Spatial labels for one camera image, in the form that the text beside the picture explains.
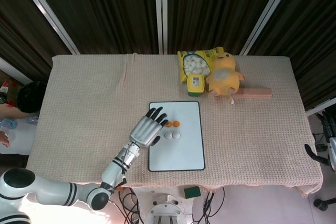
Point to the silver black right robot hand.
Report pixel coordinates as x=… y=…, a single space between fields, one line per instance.
x=333 y=145

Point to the bare bystander hand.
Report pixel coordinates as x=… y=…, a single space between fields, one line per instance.
x=4 y=140

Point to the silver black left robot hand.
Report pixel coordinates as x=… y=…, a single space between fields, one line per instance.
x=145 y=132

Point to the white round magnet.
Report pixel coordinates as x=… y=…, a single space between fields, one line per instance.
x=168 y=136
x=176 y=135

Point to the orange round magnet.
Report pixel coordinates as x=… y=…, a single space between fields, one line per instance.
x=170 y=124
x=176 y=123

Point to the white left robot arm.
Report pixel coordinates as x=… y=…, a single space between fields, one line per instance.
x=60 y=191

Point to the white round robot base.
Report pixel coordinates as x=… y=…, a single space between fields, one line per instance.
x=165 y=208

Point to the bare person forearm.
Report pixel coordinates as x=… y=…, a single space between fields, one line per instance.
x=10 y=112

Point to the clear plastic bottle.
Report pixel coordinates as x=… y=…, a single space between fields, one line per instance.
x=8 y=123

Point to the black framed whiteboard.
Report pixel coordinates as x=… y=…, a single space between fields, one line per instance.
x=181 y=153

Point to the black haired person head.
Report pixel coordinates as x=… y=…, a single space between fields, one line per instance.
x=31 y=98

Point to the red labelled bottle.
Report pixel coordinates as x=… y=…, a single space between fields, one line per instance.
x=4 y=89

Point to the black stand foot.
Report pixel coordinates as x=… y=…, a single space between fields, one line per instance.
x=323 y=203

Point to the small orange item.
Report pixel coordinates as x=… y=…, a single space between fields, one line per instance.
x=119 y=188

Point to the green container yellow lid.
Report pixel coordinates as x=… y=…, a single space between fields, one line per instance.
x=195 y=83

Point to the green block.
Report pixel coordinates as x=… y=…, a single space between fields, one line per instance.
x=192 y=192

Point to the yellow snack bag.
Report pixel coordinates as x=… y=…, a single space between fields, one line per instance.
x=195 y=64

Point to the pink waffle tablecloth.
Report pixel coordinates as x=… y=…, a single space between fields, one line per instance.
x=236 y=142

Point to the long pink box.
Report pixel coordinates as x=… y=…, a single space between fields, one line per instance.
x=257 y=94

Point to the yellow plush duck toy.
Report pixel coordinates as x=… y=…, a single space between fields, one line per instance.
x=223 y=77

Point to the dark pleated curtain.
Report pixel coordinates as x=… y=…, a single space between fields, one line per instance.
x=110 y=11

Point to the white frame bar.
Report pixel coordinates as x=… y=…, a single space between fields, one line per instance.
x=320 y=107
x=15 y=70

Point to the white upright frame post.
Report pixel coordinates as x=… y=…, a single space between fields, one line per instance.
x=158 y=11

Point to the white slanted frame post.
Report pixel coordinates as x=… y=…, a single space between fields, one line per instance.
x=270 y=11
x=47 y=9

